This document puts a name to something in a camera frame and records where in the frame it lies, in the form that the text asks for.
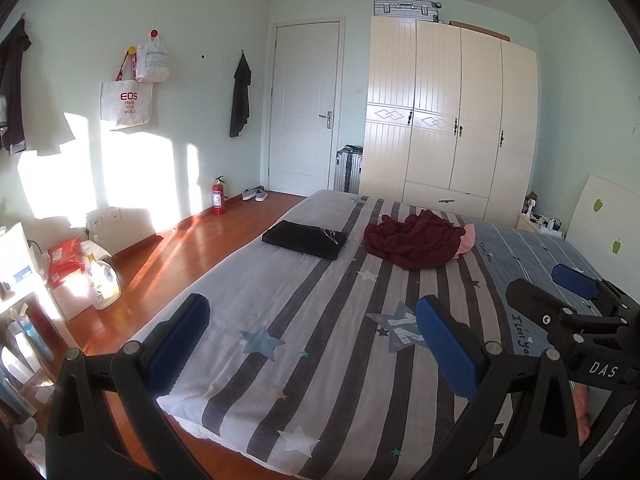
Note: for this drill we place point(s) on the small white fan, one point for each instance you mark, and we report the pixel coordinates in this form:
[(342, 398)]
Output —
[(529, 207)]

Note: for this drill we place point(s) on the white tissue pack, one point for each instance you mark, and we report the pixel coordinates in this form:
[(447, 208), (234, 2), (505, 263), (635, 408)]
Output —
[(95, 249)]

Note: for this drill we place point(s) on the green apple sticker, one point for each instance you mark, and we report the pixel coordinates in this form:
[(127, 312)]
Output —
[(597, 205), (617, 246)]

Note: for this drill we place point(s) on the white box blue label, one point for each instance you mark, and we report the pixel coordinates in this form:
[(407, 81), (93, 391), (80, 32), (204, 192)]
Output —
[(17, 260)]

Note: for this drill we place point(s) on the bed with striped star sheet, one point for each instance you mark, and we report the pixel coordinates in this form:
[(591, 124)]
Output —
[(325, 335)]

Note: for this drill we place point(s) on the white wall outlet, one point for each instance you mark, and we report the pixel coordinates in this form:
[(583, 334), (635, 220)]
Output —
[(94, 222), (115, 216)]

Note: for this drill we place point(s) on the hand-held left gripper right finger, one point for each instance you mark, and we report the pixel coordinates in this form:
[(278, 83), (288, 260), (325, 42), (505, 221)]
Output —
[(447, 350)]

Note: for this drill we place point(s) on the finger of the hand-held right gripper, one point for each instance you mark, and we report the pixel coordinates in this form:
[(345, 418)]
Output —
[(530, 302), (575, 280)]

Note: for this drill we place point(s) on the black garment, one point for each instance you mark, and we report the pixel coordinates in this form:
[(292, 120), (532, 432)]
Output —
[(305, 240), (241, 95)]

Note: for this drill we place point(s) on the grey shoe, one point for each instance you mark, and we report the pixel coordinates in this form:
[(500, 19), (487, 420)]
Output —
[(261, 194), (250, 193)]

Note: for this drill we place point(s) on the cream four-door wardrobe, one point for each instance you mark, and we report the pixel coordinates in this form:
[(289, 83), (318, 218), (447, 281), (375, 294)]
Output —
[(450, 125)]

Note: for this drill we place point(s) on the dark brown hanging garment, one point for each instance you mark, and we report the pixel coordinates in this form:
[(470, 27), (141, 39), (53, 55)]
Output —
[(12, 90)]

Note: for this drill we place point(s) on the pink garment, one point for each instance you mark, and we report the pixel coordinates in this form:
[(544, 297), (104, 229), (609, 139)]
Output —
[(467, 241)]

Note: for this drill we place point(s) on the red plastic package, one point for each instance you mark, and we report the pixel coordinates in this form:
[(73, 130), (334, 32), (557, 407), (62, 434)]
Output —
[(65, 260)]

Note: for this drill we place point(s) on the black hanging garment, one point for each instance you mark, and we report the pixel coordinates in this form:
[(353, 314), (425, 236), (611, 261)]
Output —
[(241, 95)]

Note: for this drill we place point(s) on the cream nightstand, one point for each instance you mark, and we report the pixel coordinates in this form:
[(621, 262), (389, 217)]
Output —
[(527, 227)]

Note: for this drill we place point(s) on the person's right hand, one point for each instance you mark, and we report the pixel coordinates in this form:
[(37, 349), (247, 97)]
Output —
[(582, 410)]

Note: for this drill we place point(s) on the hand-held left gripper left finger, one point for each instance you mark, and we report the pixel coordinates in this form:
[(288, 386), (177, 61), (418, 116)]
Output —
[(180, 345)]

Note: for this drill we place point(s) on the white headboard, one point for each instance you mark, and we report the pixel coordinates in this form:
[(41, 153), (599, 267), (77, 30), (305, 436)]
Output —
[(605, 220)]

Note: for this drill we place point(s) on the blue and white bottle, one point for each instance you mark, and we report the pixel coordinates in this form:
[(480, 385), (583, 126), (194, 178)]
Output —
[(32, 332)]

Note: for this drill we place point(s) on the white detergent bottle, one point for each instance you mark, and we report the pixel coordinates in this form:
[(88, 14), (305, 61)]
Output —
[(105, 282)]

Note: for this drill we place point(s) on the maroon garment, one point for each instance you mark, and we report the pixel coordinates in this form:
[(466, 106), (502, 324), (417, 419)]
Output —
[(415, 240)]

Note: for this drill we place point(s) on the white door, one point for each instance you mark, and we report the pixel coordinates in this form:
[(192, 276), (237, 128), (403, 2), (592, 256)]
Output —
[(305, 85)]

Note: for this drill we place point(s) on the white tote bag red print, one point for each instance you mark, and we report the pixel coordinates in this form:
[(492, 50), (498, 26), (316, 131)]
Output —
[(125, 102)]

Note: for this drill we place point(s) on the white plastic bag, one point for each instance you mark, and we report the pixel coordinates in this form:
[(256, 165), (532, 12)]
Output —
[(152, 62)]

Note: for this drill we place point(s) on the red fire extinguisher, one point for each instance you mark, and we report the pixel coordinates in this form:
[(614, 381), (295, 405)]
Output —
[(217, 197)]

